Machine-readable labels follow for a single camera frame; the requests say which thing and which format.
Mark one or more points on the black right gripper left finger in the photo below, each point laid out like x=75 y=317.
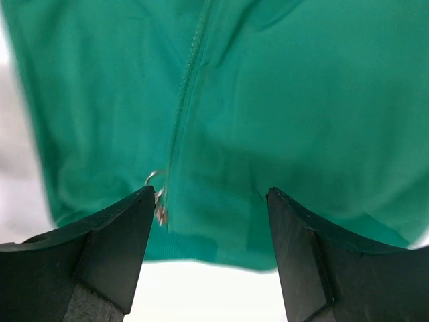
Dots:
x=85 y=271

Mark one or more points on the green jacket white lining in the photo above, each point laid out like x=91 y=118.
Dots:
x=325 y=100

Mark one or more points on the silver zipper pull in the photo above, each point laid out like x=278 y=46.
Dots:
x=161 y=212

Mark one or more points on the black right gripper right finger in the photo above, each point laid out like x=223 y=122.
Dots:
x=328 y=273

